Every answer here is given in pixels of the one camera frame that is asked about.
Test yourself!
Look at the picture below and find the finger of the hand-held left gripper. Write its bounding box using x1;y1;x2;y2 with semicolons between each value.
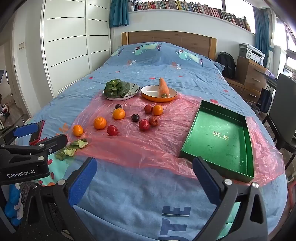
0;122;40;146
0;134;68;161

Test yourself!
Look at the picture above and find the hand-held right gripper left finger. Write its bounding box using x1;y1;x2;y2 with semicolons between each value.
20;157;98;241

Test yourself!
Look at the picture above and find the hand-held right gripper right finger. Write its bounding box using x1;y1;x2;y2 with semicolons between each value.
193;157;270;241

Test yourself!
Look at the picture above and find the green tray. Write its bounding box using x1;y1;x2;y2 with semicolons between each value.
179;100;255;183

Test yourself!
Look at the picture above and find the orange mandarin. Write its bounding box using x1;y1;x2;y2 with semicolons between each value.
72;124;84;137
152;104;164;116
93;117;107;130
112;108;126;120

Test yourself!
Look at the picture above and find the person's left hand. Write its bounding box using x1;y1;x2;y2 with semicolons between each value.
4;184;25;226

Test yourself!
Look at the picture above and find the red phone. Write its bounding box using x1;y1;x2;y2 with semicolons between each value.
29;120;48;146

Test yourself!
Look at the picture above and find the green vegetable leaf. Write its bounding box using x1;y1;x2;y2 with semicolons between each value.
55;148;77;160
69;138;89;149

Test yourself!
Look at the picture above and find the pink plastic sheet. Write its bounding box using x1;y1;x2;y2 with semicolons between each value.
67;90;285;183

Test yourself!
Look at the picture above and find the bok choy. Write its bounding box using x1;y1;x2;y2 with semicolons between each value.
103;79;131;98

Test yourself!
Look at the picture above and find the mesh trash bin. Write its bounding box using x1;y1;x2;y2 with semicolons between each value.
247;101;260;115

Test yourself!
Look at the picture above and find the white wardrobe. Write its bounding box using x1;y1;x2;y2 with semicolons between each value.
42;0;112;98

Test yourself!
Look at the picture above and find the patterned white bowl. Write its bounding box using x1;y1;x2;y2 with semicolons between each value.
103;83;140;101

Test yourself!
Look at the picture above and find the low wooden nightstand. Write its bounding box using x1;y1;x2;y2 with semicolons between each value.
225;76;261;105

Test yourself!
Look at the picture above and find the navy tote bag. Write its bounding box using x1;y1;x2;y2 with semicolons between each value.
256;85;273;113

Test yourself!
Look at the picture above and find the carrot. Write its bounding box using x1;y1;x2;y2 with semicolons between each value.
159;77;170;98

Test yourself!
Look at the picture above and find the orange rimmed plate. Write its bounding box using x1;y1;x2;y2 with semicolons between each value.
141;85;178;103

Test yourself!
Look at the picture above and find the grey chair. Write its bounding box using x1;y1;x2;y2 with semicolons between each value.
262;73;296;169

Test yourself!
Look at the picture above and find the wooden drawer cabinet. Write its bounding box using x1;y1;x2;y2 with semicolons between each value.
235;56;269;87

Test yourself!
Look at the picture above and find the black backpack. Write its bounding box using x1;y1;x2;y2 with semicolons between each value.
216;51;236;79

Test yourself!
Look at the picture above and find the white desk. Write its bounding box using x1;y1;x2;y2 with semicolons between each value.
265;65;296;89

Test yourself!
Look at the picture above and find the white printer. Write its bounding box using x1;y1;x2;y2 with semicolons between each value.
239;43;265;65

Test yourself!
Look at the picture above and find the teal curtain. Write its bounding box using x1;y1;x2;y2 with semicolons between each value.
109;0;129;28
253;6;273;67

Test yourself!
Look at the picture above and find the wooden headboard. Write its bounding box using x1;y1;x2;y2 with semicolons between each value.
121;31;217;59

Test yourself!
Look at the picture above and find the row of books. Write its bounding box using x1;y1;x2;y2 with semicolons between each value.
128;0;251;32

